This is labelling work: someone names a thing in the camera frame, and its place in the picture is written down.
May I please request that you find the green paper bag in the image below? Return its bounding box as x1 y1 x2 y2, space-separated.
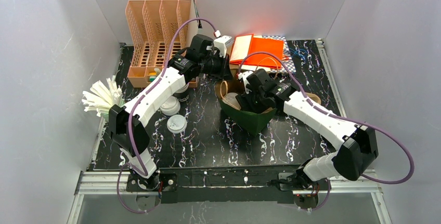
214 80 277 136

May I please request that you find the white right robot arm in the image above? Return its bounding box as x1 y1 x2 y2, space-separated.
236 69 378 184

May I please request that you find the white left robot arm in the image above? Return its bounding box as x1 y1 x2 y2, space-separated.
108 34 234 190

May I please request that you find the orange paper bag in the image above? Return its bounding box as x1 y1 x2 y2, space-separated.
229 34 284 70

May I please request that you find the stack of white paper cups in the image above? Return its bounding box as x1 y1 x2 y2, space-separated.
173 84 189 102

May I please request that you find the checkered blue white bag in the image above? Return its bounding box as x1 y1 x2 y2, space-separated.
262 36 295 74

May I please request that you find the white cup lid stack back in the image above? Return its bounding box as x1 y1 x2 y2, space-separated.
160 96 180 116

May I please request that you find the white cup lid stack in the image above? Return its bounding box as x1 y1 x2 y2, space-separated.
160 96 180 116
166 114 187 134

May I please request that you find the stack of pulp cup carriers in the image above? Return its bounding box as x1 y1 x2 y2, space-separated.
306 93 321 106

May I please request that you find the white cup lid stack front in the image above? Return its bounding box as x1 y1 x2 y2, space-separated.
166 114 187 134

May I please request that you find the peach plastic file organizer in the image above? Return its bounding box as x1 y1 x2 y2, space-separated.
125 0 202 88

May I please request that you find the bundle of white wrapped straws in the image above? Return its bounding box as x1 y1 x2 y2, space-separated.
82 75 124 120

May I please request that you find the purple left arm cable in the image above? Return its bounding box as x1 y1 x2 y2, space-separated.
116 18 221 215

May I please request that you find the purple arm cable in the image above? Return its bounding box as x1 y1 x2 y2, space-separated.
116 18 221 215
237 51 416 213

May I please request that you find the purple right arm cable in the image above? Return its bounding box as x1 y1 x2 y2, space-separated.
237 51 416 213

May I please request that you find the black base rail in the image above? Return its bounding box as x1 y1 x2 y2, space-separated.
125 164 328 205

